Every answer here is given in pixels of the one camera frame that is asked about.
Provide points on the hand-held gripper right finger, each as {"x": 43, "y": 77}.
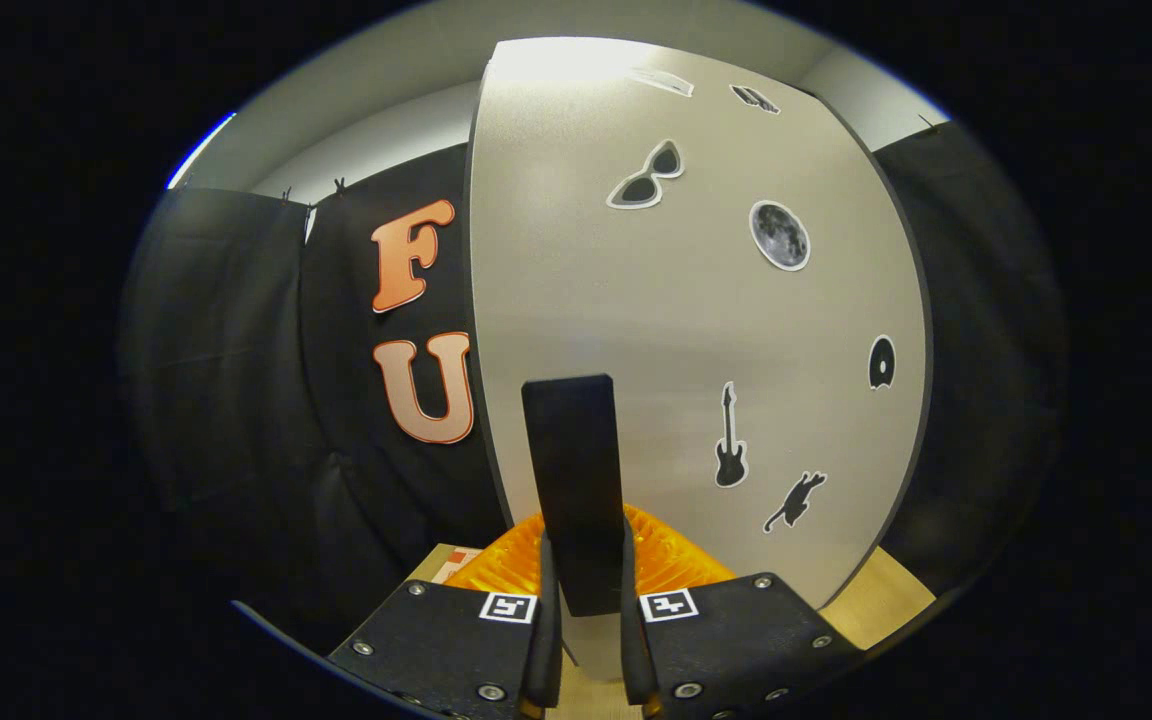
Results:
{"x": 636, "y": 660}

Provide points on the beige shoe cabinet door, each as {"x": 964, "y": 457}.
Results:
{"x": 656, "y": 330}

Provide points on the beige cover book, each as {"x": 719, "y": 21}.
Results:
{"x": 456, "y": 562}

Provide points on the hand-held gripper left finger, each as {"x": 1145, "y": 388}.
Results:
{"x": 543, "y": 660}

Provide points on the black backdrop cloth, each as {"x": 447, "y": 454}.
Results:
{"x": 236, "y": 400}

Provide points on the narrow ceiling light strip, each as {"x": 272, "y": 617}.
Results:
{"x": 201, "y": 150}

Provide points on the grey shoe cabinet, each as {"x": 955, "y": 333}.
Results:
{"x": 927, "y": 420}

